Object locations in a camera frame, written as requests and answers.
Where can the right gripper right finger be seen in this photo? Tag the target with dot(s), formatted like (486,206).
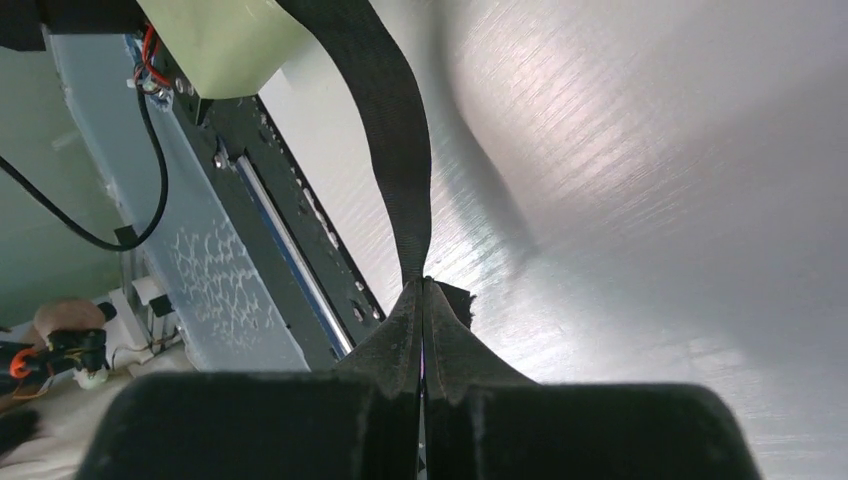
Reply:
(485,420)

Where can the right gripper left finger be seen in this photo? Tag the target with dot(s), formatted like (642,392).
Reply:
(358,420)

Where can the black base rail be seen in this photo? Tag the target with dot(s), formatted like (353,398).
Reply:
(314,285)

